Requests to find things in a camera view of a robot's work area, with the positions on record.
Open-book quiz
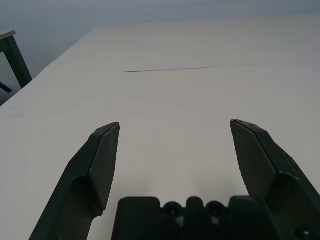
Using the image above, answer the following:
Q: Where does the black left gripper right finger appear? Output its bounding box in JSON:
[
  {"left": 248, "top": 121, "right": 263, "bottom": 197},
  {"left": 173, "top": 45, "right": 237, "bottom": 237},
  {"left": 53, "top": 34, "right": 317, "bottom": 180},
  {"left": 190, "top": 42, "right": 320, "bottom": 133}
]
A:
[{"left": 229, "top": 119, "right": 320, "bottom": 240}]

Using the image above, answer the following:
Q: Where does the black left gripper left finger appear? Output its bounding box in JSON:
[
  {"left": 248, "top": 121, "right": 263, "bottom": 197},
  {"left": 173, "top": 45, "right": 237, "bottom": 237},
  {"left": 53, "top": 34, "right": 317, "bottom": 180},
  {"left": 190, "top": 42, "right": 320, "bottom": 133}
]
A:
[{"left": 28, "top": 122, "right": 121, "bottom": 240}]

